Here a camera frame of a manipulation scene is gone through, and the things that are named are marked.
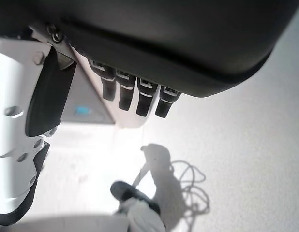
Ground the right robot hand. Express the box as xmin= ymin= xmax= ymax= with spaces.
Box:
xmin=0 ymin=0 xmax=299 ymax=227

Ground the right silver robot leg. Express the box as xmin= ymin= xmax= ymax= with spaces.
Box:
xmin=0 ymin=181 xmax=166 ymax=232

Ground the white coiled floor cable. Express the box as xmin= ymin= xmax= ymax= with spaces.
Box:
xmin=170 ymin=159 xmax=211 ymax=215

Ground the blue white machine sticker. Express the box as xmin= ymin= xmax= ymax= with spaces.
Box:
xmin=74 ymin=105 xmax=92 ymax=116

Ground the grey washing machine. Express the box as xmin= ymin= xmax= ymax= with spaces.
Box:
xmin=61 ymin=45 xmax=155 ymax=130

